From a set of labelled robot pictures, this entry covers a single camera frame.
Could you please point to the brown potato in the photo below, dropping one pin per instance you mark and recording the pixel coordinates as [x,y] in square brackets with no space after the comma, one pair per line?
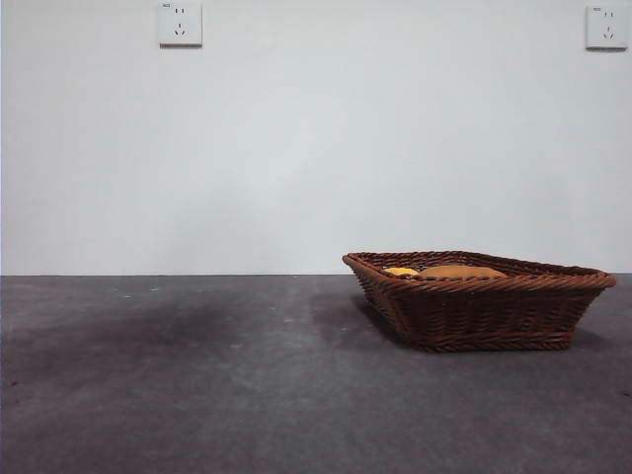
[459,271]

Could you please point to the brown woven wicker basket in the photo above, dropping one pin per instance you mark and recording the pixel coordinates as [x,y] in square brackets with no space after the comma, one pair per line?
[484,316]

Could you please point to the white wall socket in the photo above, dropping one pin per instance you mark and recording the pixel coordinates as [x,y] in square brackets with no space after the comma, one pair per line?
[606,27]
[180,24]

